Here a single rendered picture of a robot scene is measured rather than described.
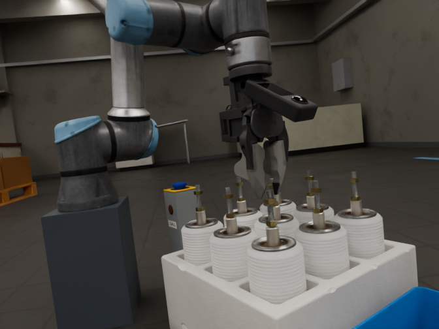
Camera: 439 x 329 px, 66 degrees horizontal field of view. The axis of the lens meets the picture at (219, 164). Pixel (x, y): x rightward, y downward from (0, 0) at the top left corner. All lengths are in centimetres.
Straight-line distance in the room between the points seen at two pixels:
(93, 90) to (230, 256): 732
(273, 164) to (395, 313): 34
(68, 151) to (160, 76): 686
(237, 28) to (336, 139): 580
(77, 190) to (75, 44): 729
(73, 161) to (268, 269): 56
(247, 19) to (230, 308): 47
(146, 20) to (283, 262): 43
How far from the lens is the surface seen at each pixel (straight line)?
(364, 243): 74
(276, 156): 57
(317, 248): 64
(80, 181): 91
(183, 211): 91
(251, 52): 56
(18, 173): 445
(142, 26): 58
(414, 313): 78
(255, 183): 55
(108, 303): 95
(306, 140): 609
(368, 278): 69
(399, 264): 77
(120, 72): 96
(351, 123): 645
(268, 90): 53
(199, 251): 76
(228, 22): 58
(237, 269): 66
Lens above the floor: 44
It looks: 4 degrees down
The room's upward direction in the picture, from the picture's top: 6 degrees counter-clockwise
